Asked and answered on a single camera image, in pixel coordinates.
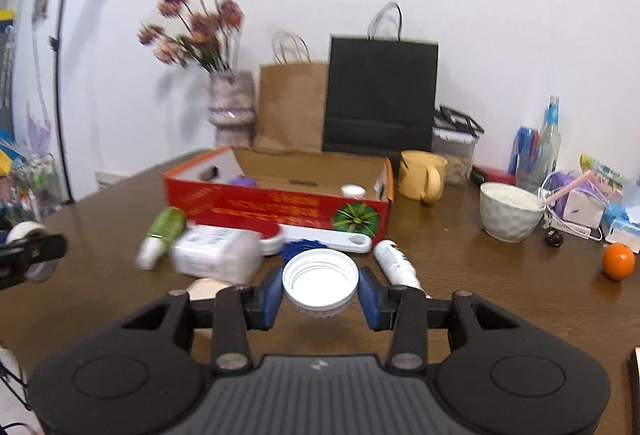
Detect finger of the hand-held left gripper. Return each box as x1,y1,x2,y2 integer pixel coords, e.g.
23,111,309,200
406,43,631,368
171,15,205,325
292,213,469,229
0,234,68,288

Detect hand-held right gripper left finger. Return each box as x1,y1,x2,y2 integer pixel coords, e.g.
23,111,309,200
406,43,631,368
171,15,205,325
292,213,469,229
117,267,286,376

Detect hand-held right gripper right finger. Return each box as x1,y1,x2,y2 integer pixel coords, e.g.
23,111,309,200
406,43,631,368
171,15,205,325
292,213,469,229
357,267,523,376

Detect white tape roll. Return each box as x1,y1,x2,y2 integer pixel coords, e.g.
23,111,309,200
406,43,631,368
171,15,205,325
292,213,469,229
9,221,57,283

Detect white tube bottle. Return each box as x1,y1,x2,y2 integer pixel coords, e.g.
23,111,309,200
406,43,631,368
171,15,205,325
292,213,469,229
372,240,426,298

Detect white plastic jar lid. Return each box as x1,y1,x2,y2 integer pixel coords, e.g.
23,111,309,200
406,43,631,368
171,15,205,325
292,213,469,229
281,249,360,320

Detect blue spiky ball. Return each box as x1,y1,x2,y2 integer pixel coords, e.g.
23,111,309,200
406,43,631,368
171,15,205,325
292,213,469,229
280,238,326,266

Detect red white plastic tool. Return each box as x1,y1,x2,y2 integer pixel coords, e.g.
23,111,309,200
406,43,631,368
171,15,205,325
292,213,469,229
192,209,287,257

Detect white tissue packet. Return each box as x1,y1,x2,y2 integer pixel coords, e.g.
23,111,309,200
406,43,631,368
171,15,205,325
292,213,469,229
170,224,263,281

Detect red cardboard box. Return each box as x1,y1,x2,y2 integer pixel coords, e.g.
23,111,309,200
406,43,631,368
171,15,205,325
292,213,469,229
162,146,396,240

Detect green tube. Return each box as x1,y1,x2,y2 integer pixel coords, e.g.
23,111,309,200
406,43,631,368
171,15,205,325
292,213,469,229
136,206,188,272

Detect blue yellow object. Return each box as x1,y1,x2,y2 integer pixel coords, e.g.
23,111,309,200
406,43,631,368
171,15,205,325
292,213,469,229
0,140,26,176

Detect purple artificial plant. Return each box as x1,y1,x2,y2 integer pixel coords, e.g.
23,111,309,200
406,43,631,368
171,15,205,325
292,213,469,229
25,102,53,156

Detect yellow mug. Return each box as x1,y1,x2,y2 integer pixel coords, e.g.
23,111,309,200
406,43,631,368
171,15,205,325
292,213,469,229
397,150,448,206

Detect white textured bowl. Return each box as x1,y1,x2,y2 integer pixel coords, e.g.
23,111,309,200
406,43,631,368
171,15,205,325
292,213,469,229
479,182,547,244

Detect clear container with black lid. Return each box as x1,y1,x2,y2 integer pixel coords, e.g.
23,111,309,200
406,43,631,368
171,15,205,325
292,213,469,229
431,104,485,186

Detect red flat box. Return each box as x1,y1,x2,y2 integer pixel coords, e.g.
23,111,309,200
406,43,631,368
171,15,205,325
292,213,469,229
470,164,517,186

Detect brown paper bag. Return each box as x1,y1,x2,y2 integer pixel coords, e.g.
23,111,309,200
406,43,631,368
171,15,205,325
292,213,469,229
252,31,331,152

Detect patterned flower vase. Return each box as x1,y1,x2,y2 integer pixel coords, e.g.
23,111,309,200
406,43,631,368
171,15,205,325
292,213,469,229
206,71,257,148

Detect black paper bag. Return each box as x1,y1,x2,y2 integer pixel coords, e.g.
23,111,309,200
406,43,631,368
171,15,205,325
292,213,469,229
321,1,440,154

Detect black studio light stand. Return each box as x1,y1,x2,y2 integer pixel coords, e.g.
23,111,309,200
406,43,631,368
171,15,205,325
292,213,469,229
27,0,101,206

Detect blue drink can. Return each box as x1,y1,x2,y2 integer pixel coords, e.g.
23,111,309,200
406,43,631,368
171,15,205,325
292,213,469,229
509,126,542,188

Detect purple plastic bag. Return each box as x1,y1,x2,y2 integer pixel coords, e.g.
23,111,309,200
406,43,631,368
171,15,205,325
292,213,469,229
542,170,591,216

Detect pink straw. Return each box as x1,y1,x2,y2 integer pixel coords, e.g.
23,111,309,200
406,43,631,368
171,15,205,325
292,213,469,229
542,172,598,204

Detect small white box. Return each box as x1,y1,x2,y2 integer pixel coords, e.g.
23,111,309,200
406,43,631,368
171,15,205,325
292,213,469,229
562,190,607,228

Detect clear glass bottle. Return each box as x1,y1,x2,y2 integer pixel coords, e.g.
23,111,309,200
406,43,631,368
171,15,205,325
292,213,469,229
537,95,562,186

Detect orange fruit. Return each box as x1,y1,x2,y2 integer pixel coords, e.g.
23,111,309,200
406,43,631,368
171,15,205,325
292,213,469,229
601,242,637,282

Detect blue white packet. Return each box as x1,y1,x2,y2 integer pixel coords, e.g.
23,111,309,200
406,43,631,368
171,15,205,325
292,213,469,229
605,207,640,252

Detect colourful snack packet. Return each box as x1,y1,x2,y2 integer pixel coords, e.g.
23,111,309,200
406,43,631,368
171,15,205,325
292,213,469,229
580,154,625,188

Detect pink artificial flowers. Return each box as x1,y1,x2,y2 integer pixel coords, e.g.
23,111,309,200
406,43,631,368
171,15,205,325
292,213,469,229
137,0,246,74

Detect white wall socket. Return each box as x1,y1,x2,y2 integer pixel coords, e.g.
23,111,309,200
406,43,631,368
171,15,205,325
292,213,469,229
95,170,123,190

